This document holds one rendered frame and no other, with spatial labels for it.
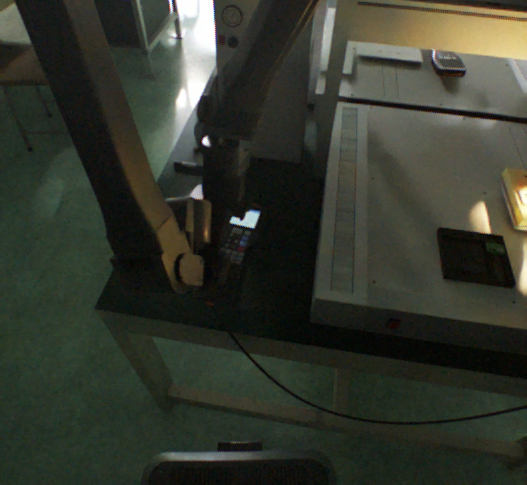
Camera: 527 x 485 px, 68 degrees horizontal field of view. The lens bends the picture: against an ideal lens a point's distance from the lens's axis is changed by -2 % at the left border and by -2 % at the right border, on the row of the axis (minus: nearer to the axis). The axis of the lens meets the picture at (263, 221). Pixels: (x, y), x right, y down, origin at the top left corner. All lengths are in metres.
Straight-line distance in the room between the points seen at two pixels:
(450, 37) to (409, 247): 0.41
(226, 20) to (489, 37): 0.52
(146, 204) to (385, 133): 0.79
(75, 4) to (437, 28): 0.66
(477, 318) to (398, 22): 0.56
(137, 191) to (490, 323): 0.63
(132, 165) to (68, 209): 1.82
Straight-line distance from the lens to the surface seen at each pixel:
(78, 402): 1.67
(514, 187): 1.01
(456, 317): 0.78
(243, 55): 0.52
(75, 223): 2.14
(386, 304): 0.75
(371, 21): 0.86
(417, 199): 0.94
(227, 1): 0.93
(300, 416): 1.38
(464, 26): 0.89
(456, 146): 1.13
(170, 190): 1.06
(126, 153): 0.41
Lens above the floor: 1.48
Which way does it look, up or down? 49 degrees down
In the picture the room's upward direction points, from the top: 1 degrees clockwise
